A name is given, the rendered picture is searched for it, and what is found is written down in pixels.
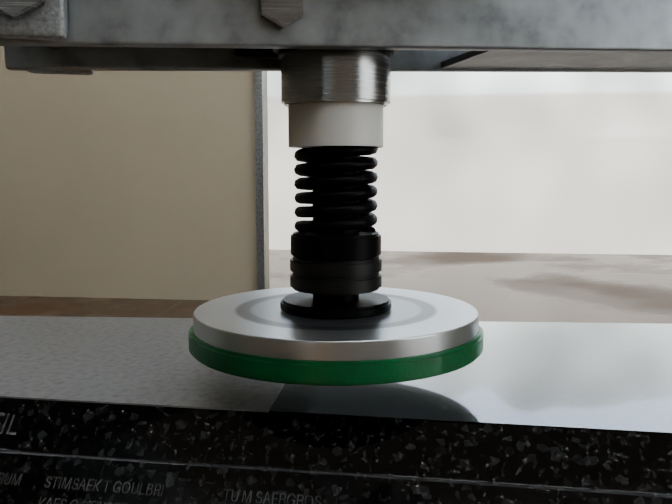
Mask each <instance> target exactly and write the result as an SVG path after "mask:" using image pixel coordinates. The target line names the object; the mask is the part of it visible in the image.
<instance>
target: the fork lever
mask: <svg viewBox="0 0 672 504"><path fill-rule="evenodd" d="M43 5H45V1H44V0H0V11H2V12H4V13H5V14H7V15H9V16H11V17H13V18H15V19H16V20H18V19H20V18H22V17H24V16H25V15H27V14H29V13H31V12H33V11H34V10H36V9H38V8H40V7H41V6H43ZM67 13H68V36H67V39H65V40H62V41H54V40H27V39H1V38H0V46H4V55H5V66H6V68H7V69H9V70H40V71H281V60H263V59H238V58H235V56H234V48H245V49H343V50H399V52H398V53H397V54H394V57H393V58H392V59H391V72H642V73H672V0H67Z"/></svg>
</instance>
